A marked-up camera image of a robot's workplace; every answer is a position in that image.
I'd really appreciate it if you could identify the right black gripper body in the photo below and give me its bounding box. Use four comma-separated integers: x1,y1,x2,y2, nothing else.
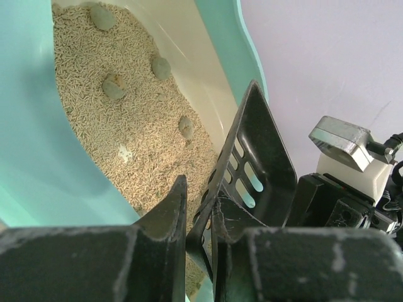
285,173,402,246

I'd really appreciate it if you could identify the black litter scoop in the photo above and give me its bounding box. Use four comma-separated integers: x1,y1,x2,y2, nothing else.
186,81,297,277

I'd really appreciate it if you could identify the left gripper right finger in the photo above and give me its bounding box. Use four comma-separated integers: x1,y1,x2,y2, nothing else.
212,197,402,301

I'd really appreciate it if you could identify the grey litter clump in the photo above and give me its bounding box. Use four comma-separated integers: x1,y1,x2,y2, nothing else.
101,74,126,99
178,116,194,140
89,5,116,31
152,57,171,81

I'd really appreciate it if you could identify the teal cat litter box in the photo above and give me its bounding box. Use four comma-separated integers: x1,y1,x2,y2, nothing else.
0,0,270,302

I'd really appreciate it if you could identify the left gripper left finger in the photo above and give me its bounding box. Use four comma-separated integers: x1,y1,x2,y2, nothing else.
1,176,187,301

